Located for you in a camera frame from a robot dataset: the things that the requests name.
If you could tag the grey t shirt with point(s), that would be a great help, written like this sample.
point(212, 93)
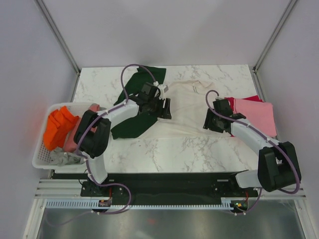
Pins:
point(61, 158)

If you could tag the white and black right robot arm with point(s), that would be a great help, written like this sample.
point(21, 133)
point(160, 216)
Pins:
point(278, 167)

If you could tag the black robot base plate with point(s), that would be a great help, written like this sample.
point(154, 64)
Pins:
point(171, 188)

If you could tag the aluminium frame post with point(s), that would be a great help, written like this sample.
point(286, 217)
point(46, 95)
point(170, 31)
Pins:
point(57, 34)
point(275, 33)

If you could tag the crimson folded t shirt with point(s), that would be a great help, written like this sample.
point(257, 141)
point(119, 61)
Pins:
point(230, 102)

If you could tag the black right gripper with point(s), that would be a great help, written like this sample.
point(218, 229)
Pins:
point(208, 124)

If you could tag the right aluminium frame post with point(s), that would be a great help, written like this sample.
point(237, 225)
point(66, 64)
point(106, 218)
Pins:
point(275, 33)

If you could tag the light pink folded t shirt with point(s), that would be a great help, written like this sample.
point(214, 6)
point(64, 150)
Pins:
point(268, 119)

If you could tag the left aluminium frame post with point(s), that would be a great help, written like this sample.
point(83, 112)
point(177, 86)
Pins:
point(57, 34)

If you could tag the white slotted cable duct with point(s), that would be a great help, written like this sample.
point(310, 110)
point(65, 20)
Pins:
point(224, 204)

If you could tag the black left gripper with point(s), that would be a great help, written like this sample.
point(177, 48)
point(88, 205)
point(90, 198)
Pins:
point(166, 114)

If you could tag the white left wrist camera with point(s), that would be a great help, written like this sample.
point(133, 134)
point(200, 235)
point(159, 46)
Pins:
point(162, 89)

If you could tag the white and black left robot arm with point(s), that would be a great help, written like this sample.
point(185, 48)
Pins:
point(94, 131)

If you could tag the white plastic laundry basket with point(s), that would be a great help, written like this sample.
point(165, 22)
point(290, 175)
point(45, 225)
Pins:
point(41, 158)

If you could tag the cream and green Charlie Brown shirt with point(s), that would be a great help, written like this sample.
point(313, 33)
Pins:
point(188, 106)

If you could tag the orange t shirt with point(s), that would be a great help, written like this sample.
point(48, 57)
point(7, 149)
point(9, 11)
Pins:
point(59, 124)

